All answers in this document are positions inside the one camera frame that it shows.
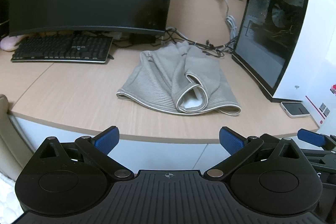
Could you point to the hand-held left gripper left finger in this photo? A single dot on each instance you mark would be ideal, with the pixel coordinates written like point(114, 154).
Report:
point(107, 138)

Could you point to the beige chair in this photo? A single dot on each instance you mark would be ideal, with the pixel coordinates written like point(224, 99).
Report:
point(8, 132)

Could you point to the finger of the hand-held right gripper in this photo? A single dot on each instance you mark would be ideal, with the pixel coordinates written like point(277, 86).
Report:
point(311, 137)

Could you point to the grey striped knit garment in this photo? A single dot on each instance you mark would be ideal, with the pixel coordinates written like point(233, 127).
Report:
point(152, 82)

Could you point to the black keyboard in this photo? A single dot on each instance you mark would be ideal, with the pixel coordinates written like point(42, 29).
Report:
point(52, 47)

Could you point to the pink plush toy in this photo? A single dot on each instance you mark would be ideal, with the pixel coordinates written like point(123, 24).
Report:
point(8, 43)

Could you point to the small white flat device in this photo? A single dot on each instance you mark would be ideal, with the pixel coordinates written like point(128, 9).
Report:
point(295, 109)

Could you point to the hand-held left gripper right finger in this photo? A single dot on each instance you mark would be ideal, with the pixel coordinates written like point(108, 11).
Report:
point(231, 139)

